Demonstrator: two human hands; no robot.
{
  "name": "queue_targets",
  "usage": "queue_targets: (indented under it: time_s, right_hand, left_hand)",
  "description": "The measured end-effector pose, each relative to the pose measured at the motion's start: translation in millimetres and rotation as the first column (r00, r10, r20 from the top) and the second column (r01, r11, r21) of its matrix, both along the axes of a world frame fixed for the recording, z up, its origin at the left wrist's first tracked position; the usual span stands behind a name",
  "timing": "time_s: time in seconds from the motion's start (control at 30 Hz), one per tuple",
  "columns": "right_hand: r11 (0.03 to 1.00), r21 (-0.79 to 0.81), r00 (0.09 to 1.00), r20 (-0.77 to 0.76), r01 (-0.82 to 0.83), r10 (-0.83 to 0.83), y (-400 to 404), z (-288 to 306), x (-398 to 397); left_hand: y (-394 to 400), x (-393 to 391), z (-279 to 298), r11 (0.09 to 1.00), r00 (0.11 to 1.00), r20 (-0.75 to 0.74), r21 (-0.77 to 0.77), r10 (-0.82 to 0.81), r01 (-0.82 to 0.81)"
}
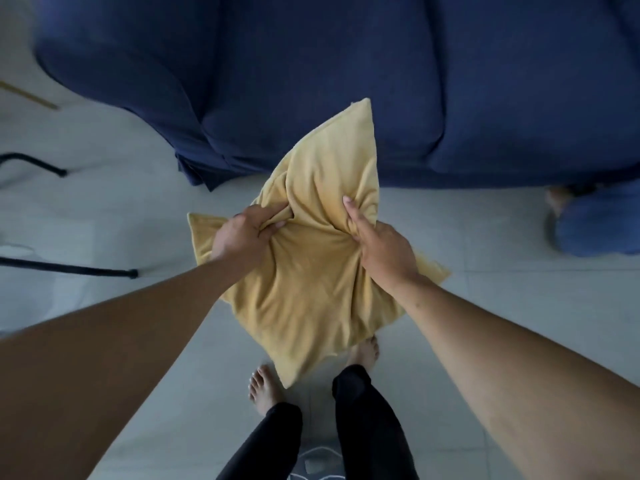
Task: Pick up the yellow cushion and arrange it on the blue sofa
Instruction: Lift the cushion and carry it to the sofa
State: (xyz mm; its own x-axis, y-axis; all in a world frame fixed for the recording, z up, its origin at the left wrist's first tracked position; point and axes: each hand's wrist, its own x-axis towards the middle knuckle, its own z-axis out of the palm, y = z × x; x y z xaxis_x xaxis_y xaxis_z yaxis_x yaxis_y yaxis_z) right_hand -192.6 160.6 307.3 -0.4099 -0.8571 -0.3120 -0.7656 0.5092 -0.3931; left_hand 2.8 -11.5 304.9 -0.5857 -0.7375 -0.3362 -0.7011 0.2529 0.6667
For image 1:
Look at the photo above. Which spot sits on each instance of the person's right hand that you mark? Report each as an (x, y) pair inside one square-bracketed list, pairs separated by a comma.
[(385, 254)]

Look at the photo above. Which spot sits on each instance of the person's left hand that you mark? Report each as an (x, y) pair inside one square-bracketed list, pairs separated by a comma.
[(239, 238)]

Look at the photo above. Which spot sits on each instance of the person's left thumb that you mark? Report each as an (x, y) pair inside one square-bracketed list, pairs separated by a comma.
[(272, 230)]

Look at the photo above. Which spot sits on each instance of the person's right thumb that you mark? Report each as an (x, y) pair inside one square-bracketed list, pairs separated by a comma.
[(356, 235)]

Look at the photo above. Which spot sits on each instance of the yellow cushion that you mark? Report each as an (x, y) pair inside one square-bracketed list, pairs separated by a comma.
[(320, 174)]

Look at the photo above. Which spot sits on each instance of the person's left forearm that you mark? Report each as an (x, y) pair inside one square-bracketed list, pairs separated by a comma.
[(100, 364)]

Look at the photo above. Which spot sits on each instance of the person's right forearm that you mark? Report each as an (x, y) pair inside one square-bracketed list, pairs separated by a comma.
[(510, 384)]

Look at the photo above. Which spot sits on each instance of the person's right foot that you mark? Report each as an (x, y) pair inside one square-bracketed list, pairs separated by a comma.
[(364, 353)]

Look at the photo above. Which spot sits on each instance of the person's foot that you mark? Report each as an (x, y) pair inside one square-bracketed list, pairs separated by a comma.
[(556, 204), (264, 389), (364, 353)]

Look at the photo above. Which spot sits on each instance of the person's left foot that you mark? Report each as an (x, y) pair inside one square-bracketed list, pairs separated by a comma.
[(264, 389)]

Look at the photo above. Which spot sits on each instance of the blue fabric sofa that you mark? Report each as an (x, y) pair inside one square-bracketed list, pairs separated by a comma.
[(320, 64)]

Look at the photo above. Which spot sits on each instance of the person's right leg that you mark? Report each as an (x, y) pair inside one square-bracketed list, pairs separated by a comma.
[(370, 424)]

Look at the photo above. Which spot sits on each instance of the black metal furniture leg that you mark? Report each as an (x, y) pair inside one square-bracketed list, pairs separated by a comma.
[(35, 163), (70, 267)]

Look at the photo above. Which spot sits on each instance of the person's left leg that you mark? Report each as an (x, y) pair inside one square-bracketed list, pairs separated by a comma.
[(270, 444)]

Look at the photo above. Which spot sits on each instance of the thin wooden stick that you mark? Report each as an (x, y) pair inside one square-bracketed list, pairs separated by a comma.
[(30, 96)]

